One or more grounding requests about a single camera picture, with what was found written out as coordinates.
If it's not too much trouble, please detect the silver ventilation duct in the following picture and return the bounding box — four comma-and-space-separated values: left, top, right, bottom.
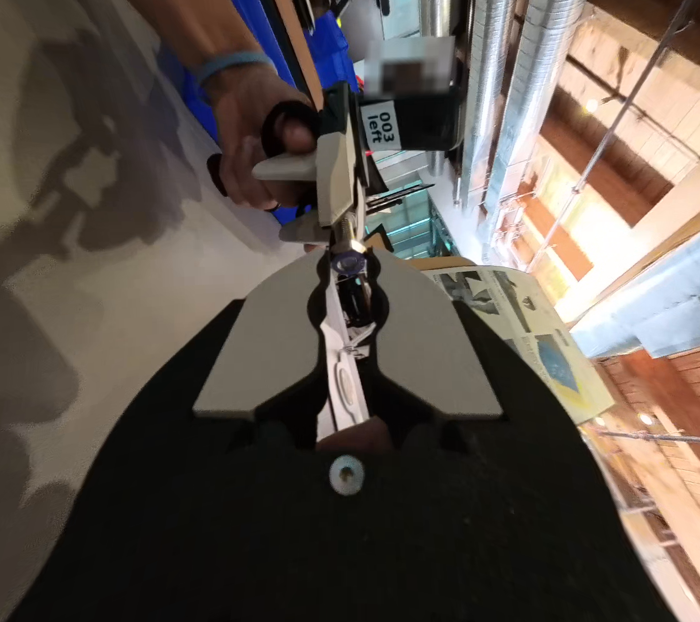
569, 250, 700, 358
484, 0, 616, 245
462, 0, 528, 207

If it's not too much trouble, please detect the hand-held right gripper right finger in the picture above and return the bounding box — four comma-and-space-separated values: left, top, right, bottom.
365, 247, 505, 450

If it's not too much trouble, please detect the blue wristband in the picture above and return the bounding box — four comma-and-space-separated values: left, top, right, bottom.
194, 50, 277, 92

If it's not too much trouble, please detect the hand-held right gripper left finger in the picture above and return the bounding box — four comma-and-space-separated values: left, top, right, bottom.
191, 249, 331, 450

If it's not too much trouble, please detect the wooden document stand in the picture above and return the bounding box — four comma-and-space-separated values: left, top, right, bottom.
317, 236, 616, 448

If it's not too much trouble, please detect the steel hex bolt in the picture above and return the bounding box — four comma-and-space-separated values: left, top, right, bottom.
335, 212, 363, 253

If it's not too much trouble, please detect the person's left hand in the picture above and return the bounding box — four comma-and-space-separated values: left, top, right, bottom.
210, 65, 320, 213

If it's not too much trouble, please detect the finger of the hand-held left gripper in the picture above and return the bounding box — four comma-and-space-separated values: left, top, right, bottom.
279, 212, 335, 246
253, 132, 366, 227

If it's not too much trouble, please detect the wooden desk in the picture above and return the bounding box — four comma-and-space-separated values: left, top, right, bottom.
243, 0, 326, 111

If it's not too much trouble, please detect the blue plastic bin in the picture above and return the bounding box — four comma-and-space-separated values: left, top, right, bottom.
303, 12, 361, 93
159, 0, 320, 226

